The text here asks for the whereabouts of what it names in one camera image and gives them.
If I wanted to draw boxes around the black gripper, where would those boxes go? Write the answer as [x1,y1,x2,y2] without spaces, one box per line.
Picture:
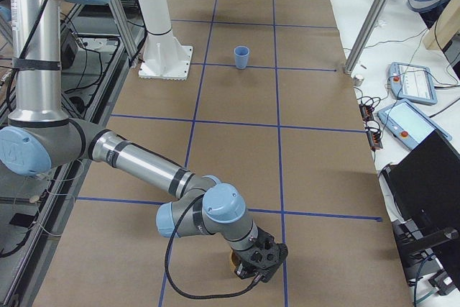
[234,249,262,279]

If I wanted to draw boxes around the blue cup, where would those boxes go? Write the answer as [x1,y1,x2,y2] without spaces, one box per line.
[234,45,250,70]

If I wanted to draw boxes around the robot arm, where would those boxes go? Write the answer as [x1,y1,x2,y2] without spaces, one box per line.
[1,0,272,282]

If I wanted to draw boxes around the yellow wooden cup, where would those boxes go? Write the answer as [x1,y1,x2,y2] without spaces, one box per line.
[229,250,240,272]

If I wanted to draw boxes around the brown paper table cover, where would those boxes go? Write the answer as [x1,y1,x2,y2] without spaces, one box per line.
[34,0,410,306]

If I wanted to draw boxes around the black orange terminal strip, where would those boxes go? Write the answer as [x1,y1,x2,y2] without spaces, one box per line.
[359,103,383,152]

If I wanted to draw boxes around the black monitor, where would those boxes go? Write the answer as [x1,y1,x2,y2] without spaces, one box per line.
[383,130,459,286]

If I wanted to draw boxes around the near teach pendant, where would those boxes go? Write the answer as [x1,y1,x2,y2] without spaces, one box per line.
[377,99,452,150]

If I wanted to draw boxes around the teach pendant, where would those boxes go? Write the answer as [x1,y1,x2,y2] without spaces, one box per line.
[388,62,438,105]
[377,99,452,150]

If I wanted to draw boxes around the small metal cylinder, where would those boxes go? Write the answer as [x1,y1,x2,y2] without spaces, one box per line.
[352,74,364,87]

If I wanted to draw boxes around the far teach pendant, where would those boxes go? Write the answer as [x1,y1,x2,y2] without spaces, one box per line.
[388,62,438,105]

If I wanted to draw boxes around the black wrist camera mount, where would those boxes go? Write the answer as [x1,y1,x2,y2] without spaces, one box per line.
[247,229,288,283]

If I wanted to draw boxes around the white camera post base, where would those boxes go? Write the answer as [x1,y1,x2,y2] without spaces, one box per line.
[138,0,193,81]

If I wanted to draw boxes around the aluminium frame post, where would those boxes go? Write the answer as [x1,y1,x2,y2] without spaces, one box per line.
[344,0,387,75]

